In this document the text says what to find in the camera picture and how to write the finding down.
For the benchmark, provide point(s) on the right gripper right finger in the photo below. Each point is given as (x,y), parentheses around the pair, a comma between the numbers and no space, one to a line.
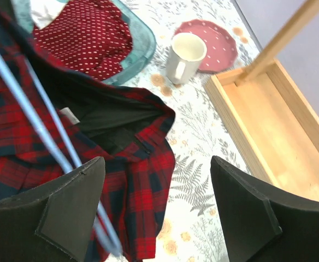
(261,222)

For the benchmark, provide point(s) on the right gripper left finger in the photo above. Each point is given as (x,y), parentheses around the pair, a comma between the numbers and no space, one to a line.
(52,222)

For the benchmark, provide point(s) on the blue wire hanger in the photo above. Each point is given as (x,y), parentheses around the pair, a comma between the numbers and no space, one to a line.
(105,232)

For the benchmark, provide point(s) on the red plaid skirt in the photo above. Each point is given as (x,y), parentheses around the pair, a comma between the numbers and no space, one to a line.
(127,126)

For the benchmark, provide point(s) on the wooden hanger stand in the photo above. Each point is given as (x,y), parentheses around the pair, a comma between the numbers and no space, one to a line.
(272,124)

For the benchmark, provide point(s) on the floral tablecloth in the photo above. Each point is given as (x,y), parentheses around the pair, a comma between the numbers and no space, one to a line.
(192,229)

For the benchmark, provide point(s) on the pink dotted plate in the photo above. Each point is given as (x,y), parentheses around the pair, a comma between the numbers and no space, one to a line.
(222,50)

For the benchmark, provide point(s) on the white mug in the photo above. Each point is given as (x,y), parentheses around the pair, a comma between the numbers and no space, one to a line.
(186,53)

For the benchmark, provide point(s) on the red polka dot cloth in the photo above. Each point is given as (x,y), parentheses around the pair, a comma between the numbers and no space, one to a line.
(90,37)

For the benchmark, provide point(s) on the teal plastic tray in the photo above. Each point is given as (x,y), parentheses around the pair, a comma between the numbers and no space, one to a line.
(144,41)

